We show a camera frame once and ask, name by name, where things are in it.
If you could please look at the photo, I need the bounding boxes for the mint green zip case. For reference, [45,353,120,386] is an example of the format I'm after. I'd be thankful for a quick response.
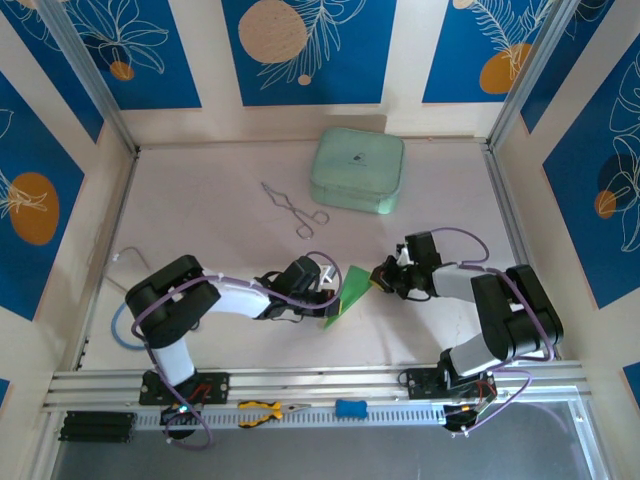
[307,126,406,216]

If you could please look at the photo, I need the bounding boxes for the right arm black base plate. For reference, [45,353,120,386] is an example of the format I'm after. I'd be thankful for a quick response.
[399,367,496,401]

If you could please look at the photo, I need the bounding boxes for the thin white wire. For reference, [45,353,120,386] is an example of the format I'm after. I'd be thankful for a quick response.
[102,245,149,291]

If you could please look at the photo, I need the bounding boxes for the slotted grey cable duct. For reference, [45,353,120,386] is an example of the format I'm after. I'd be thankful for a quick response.
[134,402,449,431]

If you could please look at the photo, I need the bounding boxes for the green paper sheet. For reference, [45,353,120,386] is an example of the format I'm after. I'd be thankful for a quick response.
[321,264,374,332]

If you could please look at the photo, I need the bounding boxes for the aluminium frame post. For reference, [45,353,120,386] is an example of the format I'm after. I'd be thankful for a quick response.
[37,0,139,154]
[487,0,616,151]

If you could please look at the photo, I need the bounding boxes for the yellow handled pliers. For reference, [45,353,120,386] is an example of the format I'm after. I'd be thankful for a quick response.
[237,399,312,429]

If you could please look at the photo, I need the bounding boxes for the blue bone shaped object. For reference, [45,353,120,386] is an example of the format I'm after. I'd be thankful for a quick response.
[334,398,369,420]

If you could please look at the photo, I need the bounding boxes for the blue ring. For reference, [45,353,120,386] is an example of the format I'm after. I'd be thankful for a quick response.
[110,302,147,352]

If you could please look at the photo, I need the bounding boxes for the black stacked bars block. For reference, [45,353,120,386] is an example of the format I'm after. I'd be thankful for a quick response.
[58,410,137,444]

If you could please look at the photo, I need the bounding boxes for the aluminium mounting rail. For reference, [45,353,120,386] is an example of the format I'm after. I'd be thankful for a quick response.
[42,360,594,415]

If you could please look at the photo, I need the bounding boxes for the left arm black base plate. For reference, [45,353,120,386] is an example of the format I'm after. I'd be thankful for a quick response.
[138,372,231,406]

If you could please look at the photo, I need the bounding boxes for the aluminium table side rail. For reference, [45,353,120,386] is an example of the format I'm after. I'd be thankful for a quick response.
[74,149,139,371]
[482,142,559,361]

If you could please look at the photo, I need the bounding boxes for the metal crucible tongs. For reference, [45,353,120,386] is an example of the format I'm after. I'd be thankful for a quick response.
[259,181,330,240]

